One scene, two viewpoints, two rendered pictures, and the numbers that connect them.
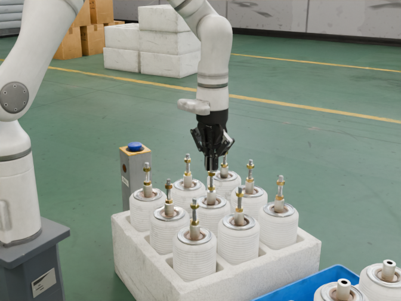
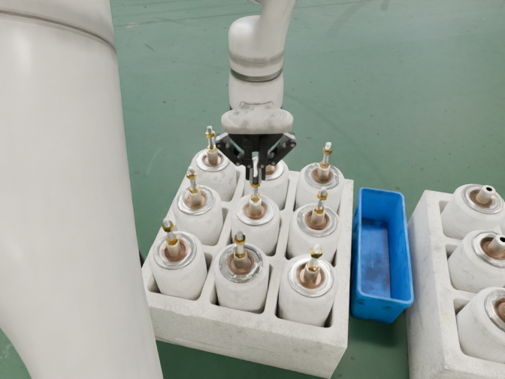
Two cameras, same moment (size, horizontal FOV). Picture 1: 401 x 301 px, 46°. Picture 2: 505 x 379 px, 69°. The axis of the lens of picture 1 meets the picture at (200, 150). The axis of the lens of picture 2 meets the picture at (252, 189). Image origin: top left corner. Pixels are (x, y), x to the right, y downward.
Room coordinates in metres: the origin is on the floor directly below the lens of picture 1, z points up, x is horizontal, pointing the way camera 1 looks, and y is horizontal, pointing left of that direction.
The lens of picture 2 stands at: (0.75, 0.30, 0.80)
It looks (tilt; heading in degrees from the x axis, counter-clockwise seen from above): 48 degrees down; 313
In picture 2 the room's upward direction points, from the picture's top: straight up
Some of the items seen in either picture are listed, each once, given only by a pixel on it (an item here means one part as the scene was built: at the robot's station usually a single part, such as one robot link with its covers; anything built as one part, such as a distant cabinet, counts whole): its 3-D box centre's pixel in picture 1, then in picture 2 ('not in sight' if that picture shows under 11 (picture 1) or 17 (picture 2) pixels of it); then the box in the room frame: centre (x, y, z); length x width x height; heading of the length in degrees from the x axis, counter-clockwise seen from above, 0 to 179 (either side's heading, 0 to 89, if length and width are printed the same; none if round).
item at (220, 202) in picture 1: (211, 202); (255, 210); (1.05, -0.03, 0.25); 0.08 x 0.08 x 0.01
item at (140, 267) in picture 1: (210, 257); (254, 255); (1.05, -0.03, 0.09); 0.39 x 0.39 x 0.18; 31
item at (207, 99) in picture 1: (206, 95); (256, 89); (1.04, -0.01, 0.53); 0.11 x 0.09 x 0.06; 134
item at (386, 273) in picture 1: (388, 270); (485, 195); (0.75, -0.35, 0.26); 0.02 x 0.02 x 0.03
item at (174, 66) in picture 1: (172, 61); not in sight; (4.01, 0.24, 0.09); 0.39 x 0.39 x 0.18; 60
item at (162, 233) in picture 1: (169, 246); (242, 288); (0.99, 0.07, 0.16); 0.10 x 0.10 x 0.18
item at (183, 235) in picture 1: (194, 235); (310, 276); (0.89, 0.01, 0.25); 0.08 x 0.08 x 0.01
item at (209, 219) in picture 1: (210, 233); (255, 238); (1.05, -0.03, 0.16); 0.10 x 0.10 x 0.18
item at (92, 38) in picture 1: (86, 38); not in sight; (5.05, 1.21, 0.15); 0.30 x 0.24 x 0.30; 57
